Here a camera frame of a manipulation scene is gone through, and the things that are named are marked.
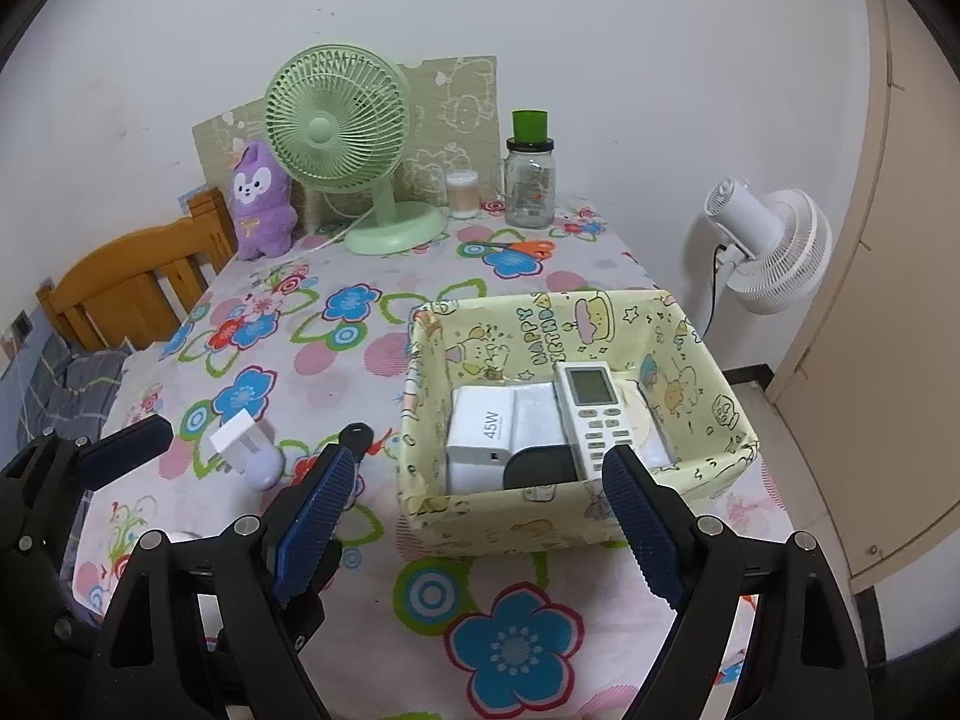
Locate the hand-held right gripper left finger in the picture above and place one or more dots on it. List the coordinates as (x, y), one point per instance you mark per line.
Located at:
(311, 525)

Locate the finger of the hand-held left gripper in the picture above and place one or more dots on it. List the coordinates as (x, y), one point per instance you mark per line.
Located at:
(127, 441)
(358, 439)

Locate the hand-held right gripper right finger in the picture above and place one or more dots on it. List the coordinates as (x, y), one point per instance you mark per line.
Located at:
(649, 532)

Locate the pale oval earbuds case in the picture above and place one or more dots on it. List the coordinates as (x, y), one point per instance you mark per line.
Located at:
(264, 469)

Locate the white plug charger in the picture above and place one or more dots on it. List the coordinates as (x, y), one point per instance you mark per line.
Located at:
(236, 439)

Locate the white charger block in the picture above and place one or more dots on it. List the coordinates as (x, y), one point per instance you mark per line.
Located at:
(480, 427)

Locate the black rounded case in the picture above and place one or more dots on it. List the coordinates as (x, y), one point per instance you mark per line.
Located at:
(540, 465)

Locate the yellow cartoon fabric storage box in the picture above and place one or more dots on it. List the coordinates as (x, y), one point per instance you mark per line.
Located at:
(510, 521)

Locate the white remote control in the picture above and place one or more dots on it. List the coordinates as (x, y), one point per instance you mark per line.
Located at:
(592, 405)

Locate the grey plaid bedding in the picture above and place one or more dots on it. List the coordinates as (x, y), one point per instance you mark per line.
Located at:
(75, 382)

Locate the wooden bed headboard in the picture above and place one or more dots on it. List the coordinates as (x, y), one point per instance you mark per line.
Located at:
(112, 270)

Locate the floral tablecloth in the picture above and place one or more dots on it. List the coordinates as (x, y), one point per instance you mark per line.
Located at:
(517, 645)

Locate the purple plush toy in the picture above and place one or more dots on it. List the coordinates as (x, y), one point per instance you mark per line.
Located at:
(259, 202)

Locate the clear cotton swab jar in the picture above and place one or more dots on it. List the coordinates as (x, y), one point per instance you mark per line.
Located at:
(463, 199)

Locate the glass jar with green lid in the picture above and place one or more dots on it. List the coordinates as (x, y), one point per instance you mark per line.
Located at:
(529, 187)

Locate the green desk fan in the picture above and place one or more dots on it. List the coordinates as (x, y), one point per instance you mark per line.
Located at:
(319, 131)

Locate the white standing fan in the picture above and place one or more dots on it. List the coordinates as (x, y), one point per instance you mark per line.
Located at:
(787, 247)

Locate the green cartoon printed board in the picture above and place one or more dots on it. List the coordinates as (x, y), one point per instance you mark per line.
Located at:
(457, 105)

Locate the beige door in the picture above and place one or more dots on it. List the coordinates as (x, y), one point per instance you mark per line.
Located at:
(900, 240)

